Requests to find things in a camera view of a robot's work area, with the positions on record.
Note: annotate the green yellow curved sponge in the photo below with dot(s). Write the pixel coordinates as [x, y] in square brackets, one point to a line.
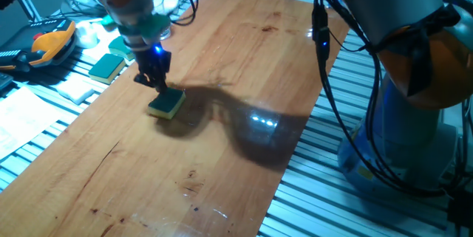
[120, 48]

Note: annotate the white foam block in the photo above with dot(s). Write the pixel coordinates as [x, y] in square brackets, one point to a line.
[75, 91]

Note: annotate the white paper sheet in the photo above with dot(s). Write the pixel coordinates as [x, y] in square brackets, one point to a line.
[26, 119]

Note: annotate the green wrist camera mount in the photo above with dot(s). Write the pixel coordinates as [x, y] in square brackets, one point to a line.
[155, 26]

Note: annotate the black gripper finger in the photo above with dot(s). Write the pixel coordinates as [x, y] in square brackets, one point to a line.
[143, 80]
[162, 86]

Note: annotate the green yellow rectangular sponge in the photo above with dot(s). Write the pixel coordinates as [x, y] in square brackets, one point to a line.
[107, 66]
[168, 102]

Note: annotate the orange black teach pendant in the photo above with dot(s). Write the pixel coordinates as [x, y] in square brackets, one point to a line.
[48, 45]

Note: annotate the white crumpled tissue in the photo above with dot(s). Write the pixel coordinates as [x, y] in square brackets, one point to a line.
[86, 35]

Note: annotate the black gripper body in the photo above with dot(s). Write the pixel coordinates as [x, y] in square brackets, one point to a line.
[153, 63]

